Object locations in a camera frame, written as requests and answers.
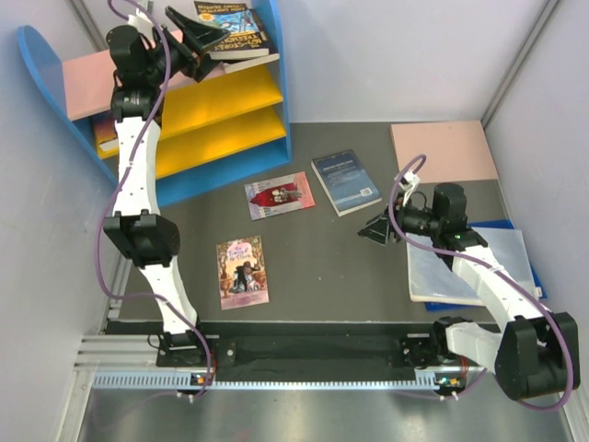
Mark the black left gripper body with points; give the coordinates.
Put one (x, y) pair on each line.
(181, 58)

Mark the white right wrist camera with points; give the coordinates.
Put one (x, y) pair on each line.
(408, 182)

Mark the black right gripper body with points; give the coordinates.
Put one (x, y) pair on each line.
(405, 215)

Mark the book on shelf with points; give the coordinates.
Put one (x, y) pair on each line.
(105, 135)

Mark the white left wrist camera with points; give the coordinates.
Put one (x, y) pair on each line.
(141, 22)

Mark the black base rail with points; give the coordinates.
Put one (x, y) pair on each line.
(312, 353)

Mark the pink purple paperback book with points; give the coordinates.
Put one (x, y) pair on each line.
(241, 273)

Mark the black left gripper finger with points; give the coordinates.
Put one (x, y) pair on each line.
(201, 67)
(196, 35)

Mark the clear white file folder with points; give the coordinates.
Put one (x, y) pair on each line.
(428, 276)

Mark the orange lantern cover paperback book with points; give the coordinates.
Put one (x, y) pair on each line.
(235, 66)

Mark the pink board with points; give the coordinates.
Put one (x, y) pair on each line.
(455, 151)

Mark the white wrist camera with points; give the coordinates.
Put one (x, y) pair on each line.
(408, 182)
(141, 22)

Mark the blue pink yellow bookshelf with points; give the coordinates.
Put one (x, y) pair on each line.
(226, 128)

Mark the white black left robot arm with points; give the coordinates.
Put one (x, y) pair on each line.
(146, 56)

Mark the red pink picture book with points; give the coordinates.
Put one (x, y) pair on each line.
(279, 196)

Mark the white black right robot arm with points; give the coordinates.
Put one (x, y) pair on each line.
(535, 351)

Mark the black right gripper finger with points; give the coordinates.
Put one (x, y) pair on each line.
(379, 223)
(375, 236)

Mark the blue treehouse paperback book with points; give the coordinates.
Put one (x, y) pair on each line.
(247, 37)

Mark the dark blue paperback book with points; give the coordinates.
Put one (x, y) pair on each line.
(346, 182)

